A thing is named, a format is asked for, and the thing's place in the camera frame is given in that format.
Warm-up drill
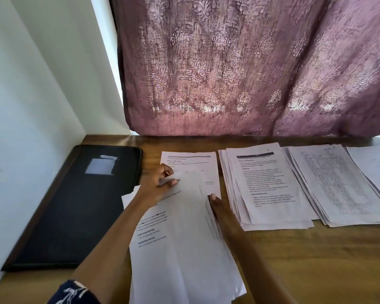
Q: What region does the person's right hand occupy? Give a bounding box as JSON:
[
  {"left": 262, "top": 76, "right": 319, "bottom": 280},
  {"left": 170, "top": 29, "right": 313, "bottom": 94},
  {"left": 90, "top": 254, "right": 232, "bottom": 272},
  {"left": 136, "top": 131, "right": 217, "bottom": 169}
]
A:
[{"left": 208, "top": 193, "right": 245, "bottom": 242}]

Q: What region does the person's left hand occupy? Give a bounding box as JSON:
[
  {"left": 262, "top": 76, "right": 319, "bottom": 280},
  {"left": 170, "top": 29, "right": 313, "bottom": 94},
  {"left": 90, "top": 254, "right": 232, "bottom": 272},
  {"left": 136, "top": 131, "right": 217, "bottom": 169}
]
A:
[{"left": 136, "top": 163, "right": 180, "bottom": 207}]

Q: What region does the grey-header text paper pile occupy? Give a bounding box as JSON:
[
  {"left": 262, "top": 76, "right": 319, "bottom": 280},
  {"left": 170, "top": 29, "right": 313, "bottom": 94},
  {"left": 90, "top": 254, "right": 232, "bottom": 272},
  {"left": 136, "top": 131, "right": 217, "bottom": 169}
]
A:
[{"left": 160, "top": 150, "right": 223, "bottom": 199}]

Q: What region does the stack of printed papers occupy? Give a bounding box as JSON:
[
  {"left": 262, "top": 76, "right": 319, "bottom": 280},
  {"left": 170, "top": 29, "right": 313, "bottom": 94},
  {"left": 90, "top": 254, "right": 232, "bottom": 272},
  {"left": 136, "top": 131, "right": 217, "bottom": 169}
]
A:
[{"left": 120, "top": 169, "right": 248, "bottom": 304}]

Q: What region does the dark-header text paper pile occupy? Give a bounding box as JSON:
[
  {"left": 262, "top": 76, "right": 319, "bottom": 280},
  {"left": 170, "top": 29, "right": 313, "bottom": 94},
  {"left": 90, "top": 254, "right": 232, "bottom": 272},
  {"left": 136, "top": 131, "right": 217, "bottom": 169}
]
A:
[{"left": 217, "top": 141, "right": 320, "bottom": 232}]

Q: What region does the black folder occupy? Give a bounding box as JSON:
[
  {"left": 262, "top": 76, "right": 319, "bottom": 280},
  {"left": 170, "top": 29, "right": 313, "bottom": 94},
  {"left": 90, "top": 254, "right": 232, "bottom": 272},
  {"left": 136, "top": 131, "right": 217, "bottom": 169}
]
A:
[{"left": 0, "top": 144, "right": 144, "bottom": 272}]

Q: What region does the table-print paper pile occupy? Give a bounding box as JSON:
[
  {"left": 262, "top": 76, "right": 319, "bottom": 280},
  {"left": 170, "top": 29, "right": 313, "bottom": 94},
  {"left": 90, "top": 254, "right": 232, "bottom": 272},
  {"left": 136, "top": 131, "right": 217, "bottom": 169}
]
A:
[{"left": 284, "top": 144, "right": 380, "bottom": 228}]

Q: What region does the person's right forearm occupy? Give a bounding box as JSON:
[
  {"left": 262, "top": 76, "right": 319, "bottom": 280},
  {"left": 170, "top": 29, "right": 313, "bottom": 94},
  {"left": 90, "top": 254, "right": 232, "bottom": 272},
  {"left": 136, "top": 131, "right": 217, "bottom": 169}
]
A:
[{"left": 225, "top": 230, "right": 300, "bottom": 304}]

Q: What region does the person's left forearm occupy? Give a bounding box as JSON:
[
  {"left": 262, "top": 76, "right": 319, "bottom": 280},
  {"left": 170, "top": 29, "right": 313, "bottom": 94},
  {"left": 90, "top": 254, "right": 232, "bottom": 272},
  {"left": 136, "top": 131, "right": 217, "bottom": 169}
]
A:
[{"left": 71, "top": 196, "right": 156, "bottom": 304}]

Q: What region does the white curtain lining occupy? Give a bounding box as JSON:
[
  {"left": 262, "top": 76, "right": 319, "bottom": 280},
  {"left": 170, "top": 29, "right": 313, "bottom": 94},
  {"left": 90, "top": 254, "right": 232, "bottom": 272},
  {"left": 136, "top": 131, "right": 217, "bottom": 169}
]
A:
[{"left": 9, "top": 0, "right": 135, "bottom": 136}]

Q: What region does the pink patterned curtain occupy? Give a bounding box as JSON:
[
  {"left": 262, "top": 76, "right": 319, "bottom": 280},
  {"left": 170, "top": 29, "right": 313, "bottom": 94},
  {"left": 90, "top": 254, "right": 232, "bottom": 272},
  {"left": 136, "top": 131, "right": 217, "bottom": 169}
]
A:
[{"left": 109, "top": 0, "right": 380, "bottom": 138}]

